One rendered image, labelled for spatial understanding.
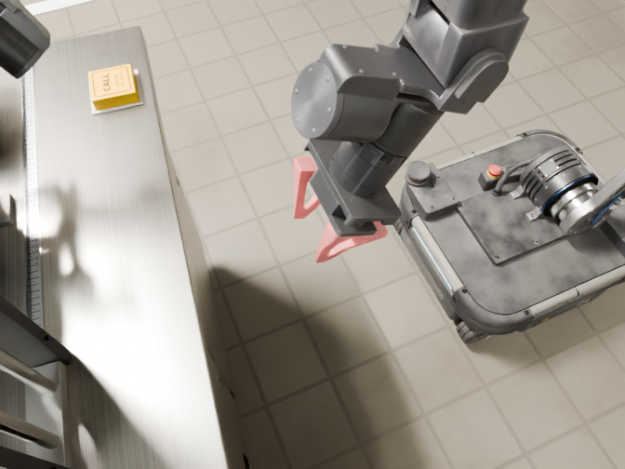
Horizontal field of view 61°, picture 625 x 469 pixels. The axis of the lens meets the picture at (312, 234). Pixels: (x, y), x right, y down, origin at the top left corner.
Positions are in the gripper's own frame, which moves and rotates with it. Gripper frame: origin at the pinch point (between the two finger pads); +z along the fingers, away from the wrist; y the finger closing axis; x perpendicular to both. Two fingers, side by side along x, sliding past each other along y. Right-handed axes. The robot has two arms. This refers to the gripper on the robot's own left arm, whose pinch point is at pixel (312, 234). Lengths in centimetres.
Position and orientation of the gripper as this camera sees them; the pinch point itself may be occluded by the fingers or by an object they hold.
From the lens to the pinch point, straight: 56.8
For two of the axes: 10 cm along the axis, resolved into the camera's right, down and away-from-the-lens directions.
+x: 8.0, -0.5, 6.0
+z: -4.5, 6.1, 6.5
